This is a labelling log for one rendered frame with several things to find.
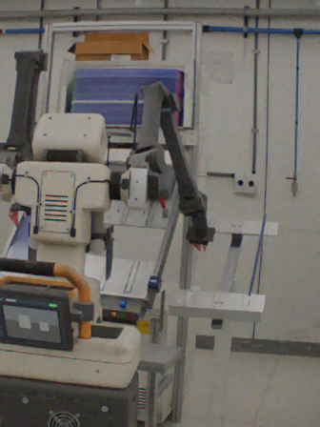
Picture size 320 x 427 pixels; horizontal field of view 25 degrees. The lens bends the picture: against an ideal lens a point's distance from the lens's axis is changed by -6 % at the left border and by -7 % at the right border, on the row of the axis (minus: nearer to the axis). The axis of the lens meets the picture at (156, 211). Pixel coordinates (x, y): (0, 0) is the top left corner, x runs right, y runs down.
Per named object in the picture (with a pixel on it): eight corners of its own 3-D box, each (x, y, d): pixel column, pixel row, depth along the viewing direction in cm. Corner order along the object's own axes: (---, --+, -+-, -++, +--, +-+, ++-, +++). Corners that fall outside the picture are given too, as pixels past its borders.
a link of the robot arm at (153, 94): (136, 79, 254) (163, 71, 251) (150, 105, 264) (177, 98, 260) (124, 169, 225) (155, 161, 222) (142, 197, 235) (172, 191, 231)
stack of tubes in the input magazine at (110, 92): (177, 126, 320) (180, 68, 317) (69, 124, 332) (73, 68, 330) (184, 128, 332) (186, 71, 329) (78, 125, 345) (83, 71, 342)
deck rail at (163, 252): (151, 310, 284) (150, 300, 280) (147, 309, 285) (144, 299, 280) (189, 179, 331) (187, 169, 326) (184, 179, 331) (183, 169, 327)
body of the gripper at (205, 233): (190, 229, 281) (187, 214, 276) (216, 231, 279) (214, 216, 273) (186, 241, 277) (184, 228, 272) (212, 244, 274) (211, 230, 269)
